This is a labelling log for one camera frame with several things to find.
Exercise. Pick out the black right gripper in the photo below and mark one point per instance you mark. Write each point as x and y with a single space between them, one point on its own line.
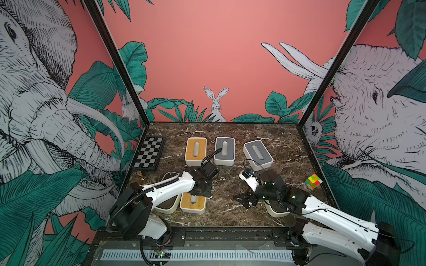
246 198

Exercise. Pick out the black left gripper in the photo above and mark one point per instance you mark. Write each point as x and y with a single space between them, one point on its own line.
208 193

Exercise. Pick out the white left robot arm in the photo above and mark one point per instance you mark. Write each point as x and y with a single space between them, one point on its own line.
131 215

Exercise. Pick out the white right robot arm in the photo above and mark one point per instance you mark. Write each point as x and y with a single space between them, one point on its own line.
320 224

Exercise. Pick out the cream box dark lid right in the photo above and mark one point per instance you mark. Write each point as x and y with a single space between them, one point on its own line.
274 209

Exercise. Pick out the cream box dark lid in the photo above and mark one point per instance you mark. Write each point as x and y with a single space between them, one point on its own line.
169 206
274 209

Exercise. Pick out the cream box dark lid left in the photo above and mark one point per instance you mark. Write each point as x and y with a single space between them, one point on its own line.
169 206

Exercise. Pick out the white box grey lid middle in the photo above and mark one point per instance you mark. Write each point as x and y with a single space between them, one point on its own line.
226 156

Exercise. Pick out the white box grey lid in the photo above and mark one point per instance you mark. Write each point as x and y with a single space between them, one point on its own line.
257 154
226 156

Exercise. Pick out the white box grey lid right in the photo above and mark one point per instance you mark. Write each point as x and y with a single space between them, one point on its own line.
257 154

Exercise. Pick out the small brass chess piece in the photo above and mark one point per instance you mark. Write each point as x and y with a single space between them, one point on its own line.
140 176

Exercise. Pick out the black white checkerboard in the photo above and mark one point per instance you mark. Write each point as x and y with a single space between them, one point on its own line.
150 154

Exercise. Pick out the colourful puzzle cube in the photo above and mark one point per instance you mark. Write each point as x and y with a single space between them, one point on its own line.
313 182

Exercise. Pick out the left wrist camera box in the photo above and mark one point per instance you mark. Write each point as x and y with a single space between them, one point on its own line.
209 170

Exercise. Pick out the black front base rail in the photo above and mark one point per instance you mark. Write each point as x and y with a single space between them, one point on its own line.
250 238

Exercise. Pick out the white perforated cable duct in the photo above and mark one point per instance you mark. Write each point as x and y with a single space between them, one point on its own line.
130 255

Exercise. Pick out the black left corner post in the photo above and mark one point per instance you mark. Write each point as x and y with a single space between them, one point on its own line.
109 43

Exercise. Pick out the black corner post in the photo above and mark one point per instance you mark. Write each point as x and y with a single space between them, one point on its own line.
109 43
362 19

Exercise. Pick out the black right corner post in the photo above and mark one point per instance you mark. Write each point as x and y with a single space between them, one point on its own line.
362 19

